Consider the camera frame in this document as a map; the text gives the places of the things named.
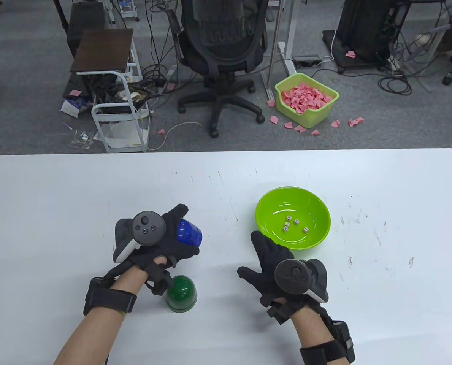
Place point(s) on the grey power box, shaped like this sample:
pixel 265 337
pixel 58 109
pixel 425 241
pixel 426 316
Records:
pixel 306 61

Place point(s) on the white power strip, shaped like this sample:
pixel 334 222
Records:
pixel 394 62

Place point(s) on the dark side table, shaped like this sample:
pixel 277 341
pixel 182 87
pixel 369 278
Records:
pixel 85 23

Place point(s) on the brown top side table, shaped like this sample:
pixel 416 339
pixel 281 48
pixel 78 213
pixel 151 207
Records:
pixel 100 49

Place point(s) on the person's right forearm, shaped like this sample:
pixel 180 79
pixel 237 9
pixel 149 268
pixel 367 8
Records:
pixel 311 327

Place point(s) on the person's right hand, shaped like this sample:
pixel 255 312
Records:
pixel 269 258

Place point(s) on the blue dome dice cup cover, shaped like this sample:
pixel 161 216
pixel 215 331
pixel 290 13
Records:
pixel 191 232

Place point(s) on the person's left hand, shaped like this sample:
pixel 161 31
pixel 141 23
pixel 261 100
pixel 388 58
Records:
pixel 170 235

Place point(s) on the black wheeled platform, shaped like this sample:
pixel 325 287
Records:
pixel 330 45

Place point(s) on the lime green plastic bowl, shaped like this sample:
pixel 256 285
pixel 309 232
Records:
pixel 309 201

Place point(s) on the white metal utility cart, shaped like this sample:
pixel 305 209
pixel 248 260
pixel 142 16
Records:
pixel 113 117

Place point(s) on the pile of pink papers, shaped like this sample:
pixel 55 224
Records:
pixel 305 97

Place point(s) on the person's left forearm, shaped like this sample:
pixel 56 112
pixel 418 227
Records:
pixel 92 334

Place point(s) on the clear plastic bag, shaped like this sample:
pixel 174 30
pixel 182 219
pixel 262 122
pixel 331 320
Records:
pixel 81 138

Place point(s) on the white blue cardboard box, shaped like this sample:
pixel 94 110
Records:
pixel 72 108

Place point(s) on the black computer tower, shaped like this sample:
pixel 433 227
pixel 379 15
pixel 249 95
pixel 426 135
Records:
pixel 362 30

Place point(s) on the white desk frame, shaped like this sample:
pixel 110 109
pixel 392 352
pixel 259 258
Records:
pixel 289 23

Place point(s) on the black round VR controller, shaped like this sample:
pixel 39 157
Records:
pixel 292 276
pixel 149 227

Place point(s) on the light green plastic bin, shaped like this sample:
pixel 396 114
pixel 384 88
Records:
pixel 317 114

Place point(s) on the grey chair base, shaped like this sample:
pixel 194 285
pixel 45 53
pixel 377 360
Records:
pixel 447 80

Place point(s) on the green dome dice cup cover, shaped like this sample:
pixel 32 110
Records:
pixel 182 294

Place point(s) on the scattered pink paper scraps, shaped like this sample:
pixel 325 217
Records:
pixel 274 119

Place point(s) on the black mesh office chair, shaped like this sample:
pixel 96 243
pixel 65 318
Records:
pixel 222 53

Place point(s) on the purple pen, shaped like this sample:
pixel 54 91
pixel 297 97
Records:
pixel 68 126

